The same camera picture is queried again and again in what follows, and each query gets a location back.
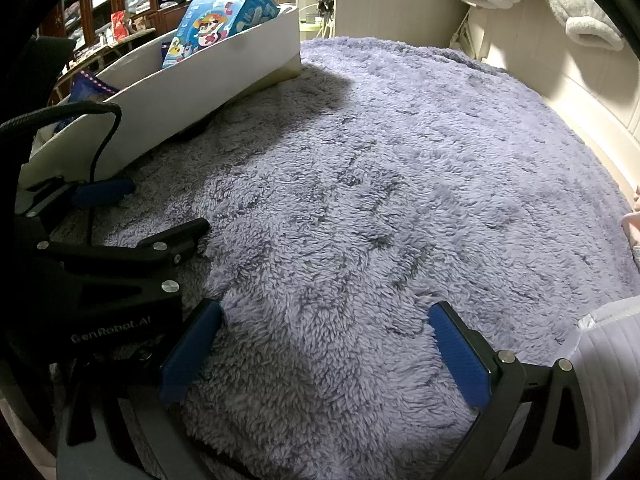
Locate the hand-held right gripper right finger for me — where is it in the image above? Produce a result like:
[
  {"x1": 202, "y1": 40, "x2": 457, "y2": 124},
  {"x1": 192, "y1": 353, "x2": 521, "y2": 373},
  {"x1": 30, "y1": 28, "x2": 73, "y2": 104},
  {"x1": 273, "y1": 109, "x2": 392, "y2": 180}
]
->
[{"x1": 428, "y1": 301, "x2": 593, "y2": 480}]

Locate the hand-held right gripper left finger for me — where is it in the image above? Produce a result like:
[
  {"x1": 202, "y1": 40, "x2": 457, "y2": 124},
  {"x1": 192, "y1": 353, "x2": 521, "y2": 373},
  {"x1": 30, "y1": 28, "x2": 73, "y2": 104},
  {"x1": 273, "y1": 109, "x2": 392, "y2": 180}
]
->
[{"x1": 56, "y1": 298, "x2": 261, "y2": 480}]

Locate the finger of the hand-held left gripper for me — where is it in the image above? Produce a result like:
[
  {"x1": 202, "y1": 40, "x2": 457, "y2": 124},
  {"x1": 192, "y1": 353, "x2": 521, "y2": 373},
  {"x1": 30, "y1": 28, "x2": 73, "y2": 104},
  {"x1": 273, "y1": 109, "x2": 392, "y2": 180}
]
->
[
  {"x1": 35, "y1": 217, "x2": 211, "y2": 301},
  {"x1": 15, "y1": 176, "x2": 137, "y2": 221}
]

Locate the blue snack packet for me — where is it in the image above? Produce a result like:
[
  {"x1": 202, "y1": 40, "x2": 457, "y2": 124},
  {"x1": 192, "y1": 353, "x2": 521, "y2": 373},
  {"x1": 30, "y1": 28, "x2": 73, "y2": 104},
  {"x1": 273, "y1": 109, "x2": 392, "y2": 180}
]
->
[{"x1": 67, "y1": 71, "x2": 120, "y2": 131}]

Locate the white paper box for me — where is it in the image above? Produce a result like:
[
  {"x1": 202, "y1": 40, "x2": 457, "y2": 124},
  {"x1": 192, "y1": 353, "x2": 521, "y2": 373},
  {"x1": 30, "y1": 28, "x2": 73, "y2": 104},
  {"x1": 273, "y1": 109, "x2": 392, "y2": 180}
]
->
[{"x1": 17, "y1": 2, "x2": 302, "y2": 191}]

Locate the blue cartoon print box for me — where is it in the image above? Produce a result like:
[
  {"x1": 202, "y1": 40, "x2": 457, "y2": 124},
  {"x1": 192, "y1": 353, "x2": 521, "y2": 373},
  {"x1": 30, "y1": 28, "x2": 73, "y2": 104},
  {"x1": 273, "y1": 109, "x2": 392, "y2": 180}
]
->
[{"x1": 161, "y1": 0, "x2": 282, "y2": 70}]

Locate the white quilted pillow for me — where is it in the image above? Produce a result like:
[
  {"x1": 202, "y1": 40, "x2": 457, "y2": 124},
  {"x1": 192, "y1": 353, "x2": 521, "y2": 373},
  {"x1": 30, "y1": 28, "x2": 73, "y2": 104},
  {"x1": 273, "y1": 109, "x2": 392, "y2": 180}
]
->
[{"x1": 560, "y1": 295, "x2": 640, "y2": 480}]

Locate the red bag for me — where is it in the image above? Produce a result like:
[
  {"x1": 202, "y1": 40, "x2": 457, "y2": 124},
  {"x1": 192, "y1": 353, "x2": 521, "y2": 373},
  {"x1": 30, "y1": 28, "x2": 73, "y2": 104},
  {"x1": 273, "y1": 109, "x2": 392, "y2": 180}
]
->
[{"x1": 111, "y1": 11, "x2": 132, "y2": 41}]

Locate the purple fleece blanket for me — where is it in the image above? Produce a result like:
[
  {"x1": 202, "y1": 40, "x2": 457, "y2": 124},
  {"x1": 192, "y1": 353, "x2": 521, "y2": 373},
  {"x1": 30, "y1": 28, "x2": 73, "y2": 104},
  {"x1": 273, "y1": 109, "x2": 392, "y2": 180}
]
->
[{"x1": 50, "y1": 36, "x2": 636, "y2": 480}]

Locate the cream bed headboard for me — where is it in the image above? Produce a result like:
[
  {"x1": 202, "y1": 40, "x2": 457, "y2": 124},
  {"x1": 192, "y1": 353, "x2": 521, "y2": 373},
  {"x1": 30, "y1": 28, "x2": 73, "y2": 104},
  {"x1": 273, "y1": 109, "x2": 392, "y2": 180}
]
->
[{"x1": 450, "y1": 0, "x2": 640, "y2": 201}]

